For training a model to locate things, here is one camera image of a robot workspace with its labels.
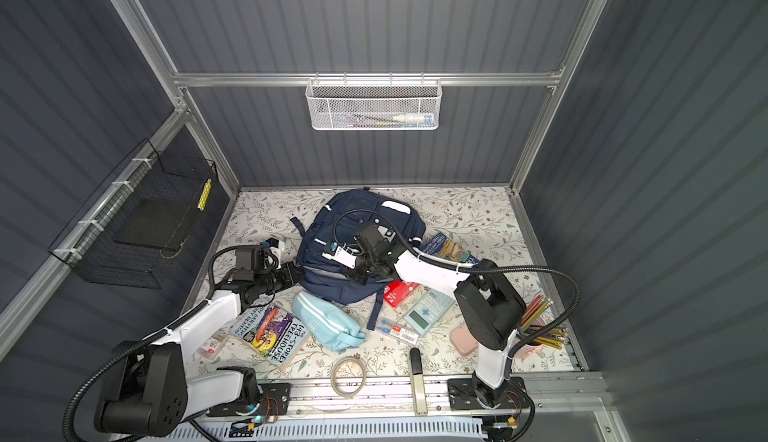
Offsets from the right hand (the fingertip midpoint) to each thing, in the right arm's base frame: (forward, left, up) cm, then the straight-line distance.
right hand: (348, 266), depth 87 cm
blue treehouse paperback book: (+12, -30, -8) cm, 33 cm away
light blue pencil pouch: (-16, +2, -6) cm, 17 cm away
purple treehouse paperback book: (-17, +19, -8) cm, 27 cm away
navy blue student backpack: (-2, -3, +16) cm, 16 cm away
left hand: (-1, +14, -2) cm, 14 cm away
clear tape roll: (-26, +2, -9) cm, 28 cm away
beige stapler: (-29, -19, -7) cm, 36 cm away
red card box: (-3, -14, -9) cm, 17 cm away
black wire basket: (+3, +49, +21) cm, 53 cm away
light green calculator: (-10, -24, -9) cm, 27 cm away
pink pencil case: (-18, -32, -9) cm, 38 cm away
